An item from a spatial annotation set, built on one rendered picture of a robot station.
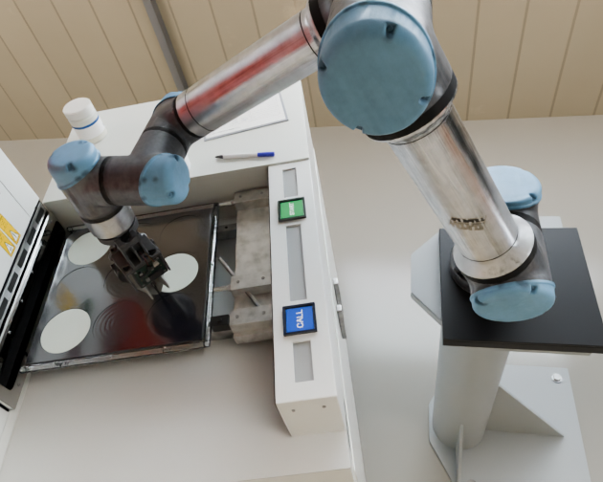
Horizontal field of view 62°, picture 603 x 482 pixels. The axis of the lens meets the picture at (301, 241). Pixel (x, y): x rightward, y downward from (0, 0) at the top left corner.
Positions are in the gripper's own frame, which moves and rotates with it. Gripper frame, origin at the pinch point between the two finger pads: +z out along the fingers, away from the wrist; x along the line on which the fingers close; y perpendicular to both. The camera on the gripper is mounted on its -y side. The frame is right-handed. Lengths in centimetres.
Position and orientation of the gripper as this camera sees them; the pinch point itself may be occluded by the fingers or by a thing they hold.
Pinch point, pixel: (154, 286)
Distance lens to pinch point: 103.9
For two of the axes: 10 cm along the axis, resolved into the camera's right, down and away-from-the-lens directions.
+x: 7.6, -5.7, 3.3
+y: 6.3, 5.1, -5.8
